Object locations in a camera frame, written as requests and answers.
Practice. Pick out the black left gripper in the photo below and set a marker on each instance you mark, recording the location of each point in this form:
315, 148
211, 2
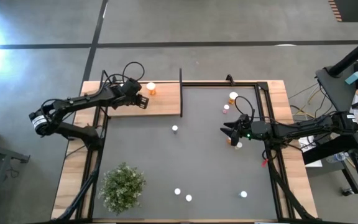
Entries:
124, 101

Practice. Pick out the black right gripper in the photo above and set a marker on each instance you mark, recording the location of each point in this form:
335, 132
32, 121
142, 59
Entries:
255, 130

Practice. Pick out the large orange medicine bottle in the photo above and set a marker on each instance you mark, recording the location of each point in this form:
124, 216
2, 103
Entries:
228, 141
151, 87
233, 96

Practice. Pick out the green medicine bottle white cap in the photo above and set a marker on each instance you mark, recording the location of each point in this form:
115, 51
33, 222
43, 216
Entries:
239, 145

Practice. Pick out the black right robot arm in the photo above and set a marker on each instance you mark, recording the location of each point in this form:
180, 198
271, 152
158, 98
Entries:
306, 127

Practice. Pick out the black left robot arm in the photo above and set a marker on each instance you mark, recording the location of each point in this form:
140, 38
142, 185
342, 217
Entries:
73, 102

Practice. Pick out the wooden shelf board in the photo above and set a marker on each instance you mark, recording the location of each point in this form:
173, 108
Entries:
166, 102

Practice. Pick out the blue medicine bottle white cap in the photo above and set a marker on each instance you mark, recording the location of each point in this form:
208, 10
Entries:
243, 194

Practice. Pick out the green artificial plant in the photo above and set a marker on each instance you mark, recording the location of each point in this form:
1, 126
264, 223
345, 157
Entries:
121, 188

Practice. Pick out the white printed paper sheet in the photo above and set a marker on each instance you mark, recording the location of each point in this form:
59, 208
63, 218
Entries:
317, 163

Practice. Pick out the clear plastic water bottle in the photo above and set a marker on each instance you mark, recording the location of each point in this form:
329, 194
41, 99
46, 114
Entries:
336, 157

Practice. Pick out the black desk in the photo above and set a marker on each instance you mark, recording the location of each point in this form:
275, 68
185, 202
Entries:
334, 90

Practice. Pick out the teal eraser block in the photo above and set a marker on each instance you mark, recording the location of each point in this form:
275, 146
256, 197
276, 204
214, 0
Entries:
353, 77

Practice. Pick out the black round pole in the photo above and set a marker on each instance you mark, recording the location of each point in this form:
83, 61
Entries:
353, 55

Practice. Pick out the dark mat striped edges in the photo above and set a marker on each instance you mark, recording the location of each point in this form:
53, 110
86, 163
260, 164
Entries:
353, 9

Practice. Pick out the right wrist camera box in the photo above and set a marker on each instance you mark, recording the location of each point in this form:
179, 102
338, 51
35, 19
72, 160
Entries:
245, 119

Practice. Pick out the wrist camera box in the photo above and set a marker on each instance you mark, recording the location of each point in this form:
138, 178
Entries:
245, 119
132, 87

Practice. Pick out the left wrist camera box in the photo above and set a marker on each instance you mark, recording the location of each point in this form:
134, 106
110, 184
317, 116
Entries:
132, 87

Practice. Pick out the small black frame mount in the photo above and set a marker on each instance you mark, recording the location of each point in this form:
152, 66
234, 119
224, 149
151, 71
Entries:
229, 79

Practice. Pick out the black table frame rails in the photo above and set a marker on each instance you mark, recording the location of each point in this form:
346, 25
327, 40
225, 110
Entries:
204, 84

